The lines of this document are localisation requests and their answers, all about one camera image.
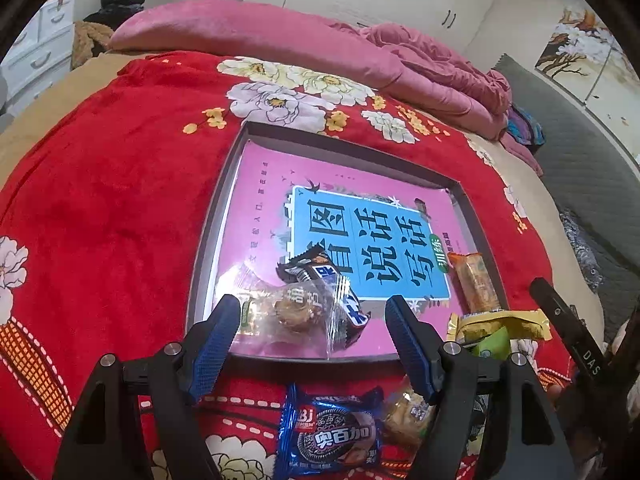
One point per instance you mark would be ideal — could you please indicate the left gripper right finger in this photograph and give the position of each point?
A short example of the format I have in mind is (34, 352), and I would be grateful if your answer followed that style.
(522, 439)

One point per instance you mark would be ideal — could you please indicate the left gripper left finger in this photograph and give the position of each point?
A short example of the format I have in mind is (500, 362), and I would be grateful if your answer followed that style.
(104, 438)

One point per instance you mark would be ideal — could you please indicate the green snack packet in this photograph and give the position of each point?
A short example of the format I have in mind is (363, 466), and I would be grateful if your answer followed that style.
(495, 346)

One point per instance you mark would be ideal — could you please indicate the clear green-label snack packet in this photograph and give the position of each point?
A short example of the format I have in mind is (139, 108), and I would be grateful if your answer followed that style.
(407, 417)

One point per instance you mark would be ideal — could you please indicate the yellow snack packet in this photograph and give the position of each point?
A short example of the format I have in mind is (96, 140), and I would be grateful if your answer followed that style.
(465, 329)

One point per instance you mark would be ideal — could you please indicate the blue Oreo-style cookie packet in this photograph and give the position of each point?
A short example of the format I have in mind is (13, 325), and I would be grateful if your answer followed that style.
(327, 433)

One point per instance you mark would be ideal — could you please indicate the black Snickers bar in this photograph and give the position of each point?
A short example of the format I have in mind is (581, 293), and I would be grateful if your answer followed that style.
(346, 319)

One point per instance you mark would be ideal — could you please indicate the clear pastry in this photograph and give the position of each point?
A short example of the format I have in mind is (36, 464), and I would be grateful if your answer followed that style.
(289, 319)

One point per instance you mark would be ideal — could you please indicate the orange cracker packet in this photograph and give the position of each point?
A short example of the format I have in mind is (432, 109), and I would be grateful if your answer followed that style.
(479, 292)

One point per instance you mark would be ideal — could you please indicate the grey headboard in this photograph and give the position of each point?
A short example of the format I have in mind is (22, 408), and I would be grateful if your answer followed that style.
(588, 178)

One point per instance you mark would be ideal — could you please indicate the red floral blanket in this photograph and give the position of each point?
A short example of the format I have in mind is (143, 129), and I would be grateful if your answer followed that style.
(101, 218)

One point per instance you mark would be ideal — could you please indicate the pink and blue book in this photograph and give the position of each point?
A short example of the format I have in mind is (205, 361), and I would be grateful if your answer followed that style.
(388, 236)

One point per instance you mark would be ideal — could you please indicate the blue purple folded clothes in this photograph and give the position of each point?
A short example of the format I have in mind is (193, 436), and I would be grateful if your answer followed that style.
(524, 129)

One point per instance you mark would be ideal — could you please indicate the dark grey shallow tray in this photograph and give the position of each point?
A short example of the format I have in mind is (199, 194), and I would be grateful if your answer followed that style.
(340, 153)

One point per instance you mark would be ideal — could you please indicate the pink quilt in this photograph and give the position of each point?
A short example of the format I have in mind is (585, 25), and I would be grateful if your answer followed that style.
(398, 60)

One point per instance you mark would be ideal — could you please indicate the white drawer cabinet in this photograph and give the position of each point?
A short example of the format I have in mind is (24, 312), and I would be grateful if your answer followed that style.
(41, 55)

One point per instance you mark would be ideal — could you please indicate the black clothes pile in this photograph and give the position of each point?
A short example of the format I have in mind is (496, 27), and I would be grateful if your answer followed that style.
(113, 13)

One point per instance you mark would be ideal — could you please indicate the floral wall painting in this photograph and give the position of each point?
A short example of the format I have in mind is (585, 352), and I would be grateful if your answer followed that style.
(583, 58)

